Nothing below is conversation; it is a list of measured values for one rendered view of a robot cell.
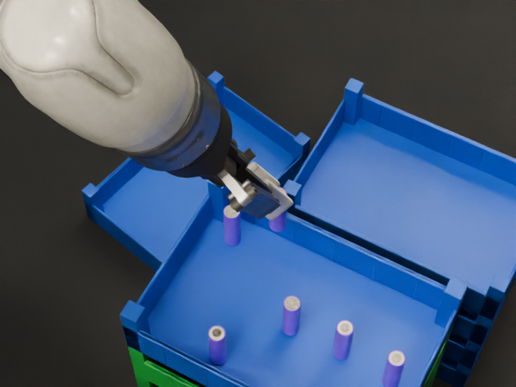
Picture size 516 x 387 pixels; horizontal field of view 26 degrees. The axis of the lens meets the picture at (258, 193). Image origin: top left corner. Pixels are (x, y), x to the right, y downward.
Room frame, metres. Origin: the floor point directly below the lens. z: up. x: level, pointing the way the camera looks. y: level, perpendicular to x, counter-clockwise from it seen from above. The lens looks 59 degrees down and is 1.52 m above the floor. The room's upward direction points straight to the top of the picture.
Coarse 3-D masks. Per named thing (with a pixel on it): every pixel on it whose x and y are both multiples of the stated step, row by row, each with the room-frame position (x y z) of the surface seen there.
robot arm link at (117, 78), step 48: (0, 0) 0.54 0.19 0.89; (48, 0) 0.49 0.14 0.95; (96, 0) 0.49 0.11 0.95; (0, 48) 0.47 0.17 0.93; (48, 48) 0.46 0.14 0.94; (96, 48) 0.46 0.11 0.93; (144, 48) 0.48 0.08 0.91; (48, 96) 0.44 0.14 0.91; (96, 96) 0.45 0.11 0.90; (144, 96) 0.46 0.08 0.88; (192, 96) 0.50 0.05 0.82; (144, 144) 0.47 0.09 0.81
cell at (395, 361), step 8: (392, 352) 0.44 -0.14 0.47; (400, 352) 0.44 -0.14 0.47; (392, 360) 0.43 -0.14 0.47; (400, 360) 0.43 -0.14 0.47; (392, 368) 0.43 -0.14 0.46; (400, 368) 0.43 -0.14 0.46; (384, 376) 0.43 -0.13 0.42; (392, 376) 0.43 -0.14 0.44; (400, 376) 0.43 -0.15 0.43; (384, 384) 0.43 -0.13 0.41; (392, 384) 0.43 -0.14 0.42
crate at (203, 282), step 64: (192, 256) 0.58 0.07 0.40; (256, 256) 0.58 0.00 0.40; (320, 256) 0.58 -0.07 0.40; (128, 320) 0.47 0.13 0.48; (192, 320) 0.51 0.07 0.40; (256, 320) 0.51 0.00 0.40; (320, 320) 0.51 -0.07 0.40; (384, 320) 0.51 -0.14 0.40; (448, 320) 0.48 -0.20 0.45; (256, 384) 0.43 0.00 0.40; (320, 384) 0.43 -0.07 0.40
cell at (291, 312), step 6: (288, 300) 0.50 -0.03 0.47; (294, 300) 0.50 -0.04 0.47; (288, 306) 0.49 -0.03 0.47; (294, 306) 0.49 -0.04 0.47; (300, 306) 0.49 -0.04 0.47; (288, 312) 0.49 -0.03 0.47; (294, 312) 0.49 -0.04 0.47; (288, 318) 0.49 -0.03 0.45; (294, 318) 0.49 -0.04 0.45; (288, 324) 0.49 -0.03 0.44; (294, 324) 0.49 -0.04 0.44; (288, 330) 0.49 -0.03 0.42; (294, 330) 0.49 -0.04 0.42
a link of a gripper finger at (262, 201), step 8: (248, 192) 0.49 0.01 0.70; (256, 192) 0.50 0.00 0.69; (264, 192) 0.52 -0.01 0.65; (232, 200) 0.49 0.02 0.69; (256, 200) 0.50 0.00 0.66; (264, 200) 0.51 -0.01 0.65; (272, 200) 0.52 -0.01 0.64; (232, 208) 0.48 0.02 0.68; (240, 208) 0.48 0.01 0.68; (248, 208) 0.50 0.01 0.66; (256, 208) 0.51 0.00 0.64; (264, 208) 0.52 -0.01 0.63; (256, 216) 0.51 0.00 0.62
